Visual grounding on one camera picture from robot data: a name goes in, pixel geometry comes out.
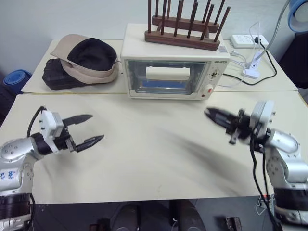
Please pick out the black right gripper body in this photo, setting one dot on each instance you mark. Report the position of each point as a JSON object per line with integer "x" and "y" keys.
{"x": 241, "y": 127}

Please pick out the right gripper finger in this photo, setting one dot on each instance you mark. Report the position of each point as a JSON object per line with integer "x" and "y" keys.
{"x": 217, "y": 120}
{"x": 223, "y": 113}

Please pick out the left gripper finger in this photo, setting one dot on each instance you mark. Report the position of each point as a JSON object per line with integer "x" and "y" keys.
{"x": 89, "y": 142}
{"x": 77, "y": 119}

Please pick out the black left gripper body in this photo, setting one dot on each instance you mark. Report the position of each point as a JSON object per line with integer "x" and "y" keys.
{"x": 63, "y": 142}

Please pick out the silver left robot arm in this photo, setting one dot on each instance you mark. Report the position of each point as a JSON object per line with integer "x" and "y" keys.
{"x": 14, "y": 149}

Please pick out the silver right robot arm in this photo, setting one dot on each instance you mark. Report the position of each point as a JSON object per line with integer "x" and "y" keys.
{"x": 284, "y": 142}

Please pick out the glass oven door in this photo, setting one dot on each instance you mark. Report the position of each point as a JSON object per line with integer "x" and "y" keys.
{"x": 134, "y": 74}

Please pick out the cream toaster oven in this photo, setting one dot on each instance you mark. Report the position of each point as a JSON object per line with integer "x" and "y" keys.
{"x": 134, "y": 45}

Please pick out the white gooseneck clip lamp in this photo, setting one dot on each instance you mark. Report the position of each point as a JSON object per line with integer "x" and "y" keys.
{"x": 251, "y": 68}

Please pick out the beige cap with black lining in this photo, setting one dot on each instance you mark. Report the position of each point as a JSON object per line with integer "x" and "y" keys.
{"x": 90, "y": 54}

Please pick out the blue rolled mat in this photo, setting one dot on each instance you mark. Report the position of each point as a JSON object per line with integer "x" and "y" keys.
{"x": 16, "y": 78}

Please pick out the white power strip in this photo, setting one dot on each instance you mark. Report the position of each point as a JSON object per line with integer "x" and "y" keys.
{"x": 243, "y": 41}

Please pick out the dark wooden peg rack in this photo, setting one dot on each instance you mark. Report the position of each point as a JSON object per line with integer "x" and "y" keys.
{"x": 183, "y": 39}

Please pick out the blue round lamp head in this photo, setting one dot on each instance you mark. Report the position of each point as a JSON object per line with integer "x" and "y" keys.
{"x": 294, "y": 20}

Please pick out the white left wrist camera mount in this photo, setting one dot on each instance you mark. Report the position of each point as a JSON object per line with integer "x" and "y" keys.
{"x": 49, "y": 126}

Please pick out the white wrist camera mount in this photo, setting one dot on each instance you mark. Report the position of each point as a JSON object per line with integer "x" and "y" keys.
{"x": 49, "y": 126}
{"x": 262, "y": 115}

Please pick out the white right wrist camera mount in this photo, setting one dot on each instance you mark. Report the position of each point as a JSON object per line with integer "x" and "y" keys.
{"x": 262, "y": 115}

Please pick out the red oven switch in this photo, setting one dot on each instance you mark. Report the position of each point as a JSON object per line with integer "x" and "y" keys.
{"x": 209, "y": 91}

